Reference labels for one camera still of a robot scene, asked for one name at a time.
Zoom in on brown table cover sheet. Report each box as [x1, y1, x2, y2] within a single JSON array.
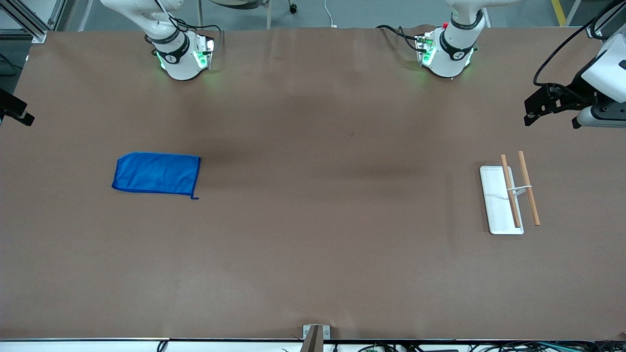
[[0, 27, 626, 341]]

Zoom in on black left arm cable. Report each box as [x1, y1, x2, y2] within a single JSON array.
[[533, 0, 626, 88]]

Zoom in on office chair base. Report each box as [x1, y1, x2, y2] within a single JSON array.
[[197, 0, 298, 30]]

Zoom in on blue microfibre towel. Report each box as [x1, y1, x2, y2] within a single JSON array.
[[112, 152, 201, 200]]

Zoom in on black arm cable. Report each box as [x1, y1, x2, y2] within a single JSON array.
[[156, 0, 224, 49], [533, 0, 626, 88]]

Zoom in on wooden rack rod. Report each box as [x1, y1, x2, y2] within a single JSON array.
[[518, 151, 541, 226], [500, 154, 522, 228]]

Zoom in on black cable bundle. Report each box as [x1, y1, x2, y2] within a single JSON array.
[[333, 341, 626, 352]]

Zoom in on metal table edge bracket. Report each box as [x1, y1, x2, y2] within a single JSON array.
[[303, 325, 331, 352]]

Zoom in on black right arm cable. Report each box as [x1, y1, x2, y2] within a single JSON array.
[[156, 0, 224, 49]]

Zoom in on white rack base tray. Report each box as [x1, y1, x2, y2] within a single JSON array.
[[479, 165, 525, 235]]

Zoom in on black left base cable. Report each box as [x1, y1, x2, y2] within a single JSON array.
[[376, 24, 422, 52]]

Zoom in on aluminium frame profile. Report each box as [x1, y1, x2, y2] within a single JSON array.
[[0, 0, 64, 44]]

